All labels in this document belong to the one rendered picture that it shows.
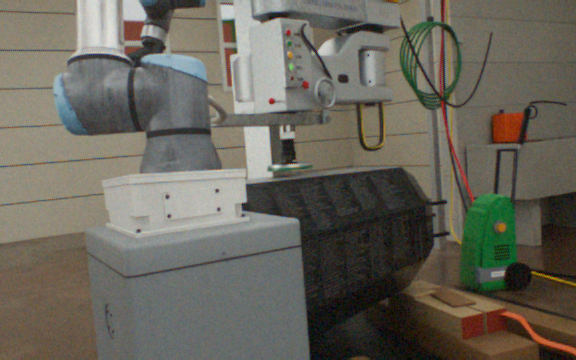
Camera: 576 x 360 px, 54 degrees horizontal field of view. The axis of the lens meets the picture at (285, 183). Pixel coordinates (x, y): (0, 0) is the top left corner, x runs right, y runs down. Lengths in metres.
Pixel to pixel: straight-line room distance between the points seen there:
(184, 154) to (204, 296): 0.31
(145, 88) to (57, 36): 7.25
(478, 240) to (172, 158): 2.72
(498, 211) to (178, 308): 2.82
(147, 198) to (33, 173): 7.14
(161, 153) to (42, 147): 7.08
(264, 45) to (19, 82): 5.98
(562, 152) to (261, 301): 4.31
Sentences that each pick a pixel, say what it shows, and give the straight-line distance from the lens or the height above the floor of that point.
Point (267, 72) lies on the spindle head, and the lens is 2.70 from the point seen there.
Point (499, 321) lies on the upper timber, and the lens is 2.69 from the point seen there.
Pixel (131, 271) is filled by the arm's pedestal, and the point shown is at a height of 0.80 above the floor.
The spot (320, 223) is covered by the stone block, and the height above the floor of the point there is 0.68.
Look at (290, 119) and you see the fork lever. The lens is 2.69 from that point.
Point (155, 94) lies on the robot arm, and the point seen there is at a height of 1.15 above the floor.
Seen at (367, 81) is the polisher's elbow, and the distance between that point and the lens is 3.16.
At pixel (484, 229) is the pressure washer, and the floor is 0.39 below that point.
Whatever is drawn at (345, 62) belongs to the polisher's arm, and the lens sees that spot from 2.97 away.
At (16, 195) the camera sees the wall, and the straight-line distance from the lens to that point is 8.32.
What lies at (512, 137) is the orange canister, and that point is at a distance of 5.53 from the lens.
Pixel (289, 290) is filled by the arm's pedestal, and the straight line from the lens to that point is 1.29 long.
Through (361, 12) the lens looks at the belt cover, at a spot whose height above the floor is 1.66.
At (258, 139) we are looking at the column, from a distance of 3.39.
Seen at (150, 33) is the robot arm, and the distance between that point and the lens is 2.16.
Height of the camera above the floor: 1.02
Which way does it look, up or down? 4 degrees down
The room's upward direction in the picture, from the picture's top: 5 degrees counter-clockwise
